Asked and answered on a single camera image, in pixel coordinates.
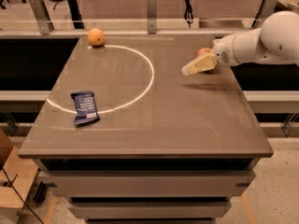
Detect grey drawer cabinet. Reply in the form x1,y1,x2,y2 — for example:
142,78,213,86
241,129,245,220
20,35,272,224

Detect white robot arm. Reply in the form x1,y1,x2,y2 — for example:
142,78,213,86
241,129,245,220
181,11,299,76

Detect black floor cable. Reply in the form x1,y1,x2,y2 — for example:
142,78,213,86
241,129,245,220
0,166,45,224

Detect left metal railing bracket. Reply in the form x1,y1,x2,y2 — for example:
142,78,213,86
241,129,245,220
28,0,53,35

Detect orange fruit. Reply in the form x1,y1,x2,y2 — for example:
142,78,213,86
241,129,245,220
87,28,105,46

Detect middle metal railing bracket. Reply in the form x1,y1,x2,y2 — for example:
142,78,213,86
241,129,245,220
147,0,157,34

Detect metal railing bracket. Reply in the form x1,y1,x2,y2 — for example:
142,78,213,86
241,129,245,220
255,0,278,28
28,0,53,35
147,0,157,34

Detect red apple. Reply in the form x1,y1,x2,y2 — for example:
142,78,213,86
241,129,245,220
196,48,213,57

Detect black hanging cable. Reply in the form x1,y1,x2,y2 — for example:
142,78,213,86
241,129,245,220
182,0,194,29

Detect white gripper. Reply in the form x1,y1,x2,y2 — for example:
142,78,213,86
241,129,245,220
181,35,239,76

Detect blue snack bar wrapper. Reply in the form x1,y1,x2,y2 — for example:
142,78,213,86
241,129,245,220
71,91,100,126

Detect cardboard box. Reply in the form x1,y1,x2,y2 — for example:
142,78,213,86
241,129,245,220
0,130,38,224

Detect right metal railing bracket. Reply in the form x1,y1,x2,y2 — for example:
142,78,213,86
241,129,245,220
255,0,278,28

